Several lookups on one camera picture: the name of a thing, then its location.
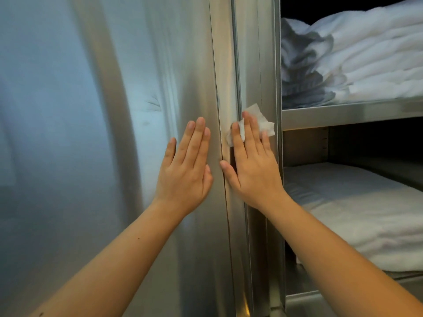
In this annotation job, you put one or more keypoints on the stainless steel cabinet door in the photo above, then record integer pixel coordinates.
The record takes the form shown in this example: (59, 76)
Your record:
(82, 128)
(261, 62)

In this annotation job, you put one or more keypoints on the person's left hand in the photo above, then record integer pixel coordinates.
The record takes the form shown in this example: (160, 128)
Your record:
(185, 181)

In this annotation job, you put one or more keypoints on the person's left forearm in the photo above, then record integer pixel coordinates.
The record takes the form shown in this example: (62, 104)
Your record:
(115, 267)

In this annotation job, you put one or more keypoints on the person's right hand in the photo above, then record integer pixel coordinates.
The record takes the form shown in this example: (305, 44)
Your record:
(257, 178)

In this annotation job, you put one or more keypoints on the stack of white folded sheets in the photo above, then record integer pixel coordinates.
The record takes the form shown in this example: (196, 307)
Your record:
(363, 207)

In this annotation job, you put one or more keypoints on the white wet wipe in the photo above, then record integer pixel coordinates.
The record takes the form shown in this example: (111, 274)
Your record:
(259, 112)

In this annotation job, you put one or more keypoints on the stack of white folded towels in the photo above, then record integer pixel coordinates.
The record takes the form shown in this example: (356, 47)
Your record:
(363, 56)

